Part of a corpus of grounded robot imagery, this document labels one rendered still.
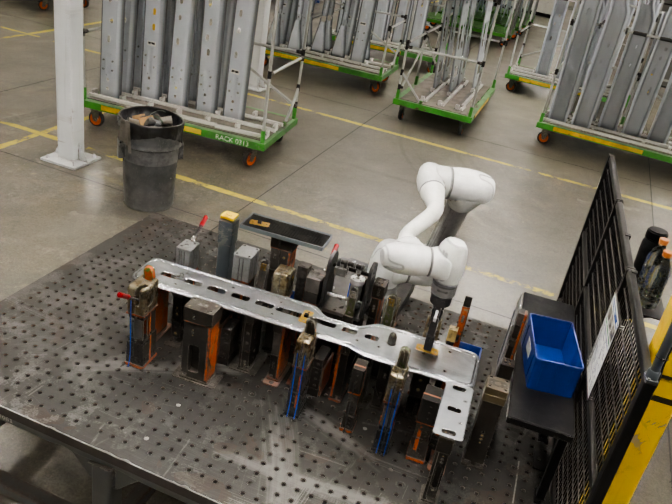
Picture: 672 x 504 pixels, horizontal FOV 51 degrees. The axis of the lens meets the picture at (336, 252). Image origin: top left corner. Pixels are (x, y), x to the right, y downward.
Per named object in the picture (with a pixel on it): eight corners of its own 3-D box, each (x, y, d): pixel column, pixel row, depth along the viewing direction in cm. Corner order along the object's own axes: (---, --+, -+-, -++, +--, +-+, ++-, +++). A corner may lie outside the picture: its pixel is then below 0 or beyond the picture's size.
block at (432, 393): (400, 459, 250) (417, 398, 237) (407, 439, 260) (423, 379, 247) (426, 467, 248) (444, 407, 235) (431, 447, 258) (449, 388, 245)
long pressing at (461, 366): (124, 281, 271) (124, 278, 270) (154, 257, 290) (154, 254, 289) (473, 391, 244) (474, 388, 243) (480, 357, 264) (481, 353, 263)
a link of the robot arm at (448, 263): (457, 273, 248) (421, 269, 247) (468, 234, 241) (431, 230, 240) (463, 289, 239) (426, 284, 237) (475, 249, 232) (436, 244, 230)
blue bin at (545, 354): (525, 388, 244) (536, 358, 238) (520, 340, 271) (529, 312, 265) (572, 399, 242) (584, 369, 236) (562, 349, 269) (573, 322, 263)
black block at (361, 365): (333, 433, 257) (346, 369, 243) (342, 415, 266) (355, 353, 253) (354, 440, 255) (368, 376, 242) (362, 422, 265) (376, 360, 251)
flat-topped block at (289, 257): (260, 322, 312) (271, 233, 291) (266, 313, 319) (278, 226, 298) (280, 329, 310) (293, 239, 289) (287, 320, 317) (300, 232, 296)
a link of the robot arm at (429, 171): (423, 175, 274) (456, 180, 275) (417, 152, 288) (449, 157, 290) (414, 202, 281) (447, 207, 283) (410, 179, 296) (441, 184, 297)
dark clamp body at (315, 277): (287, 355, 294) (299, 277, 276) (298, 339, 305) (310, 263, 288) (311, 363, 292) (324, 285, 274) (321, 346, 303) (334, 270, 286)
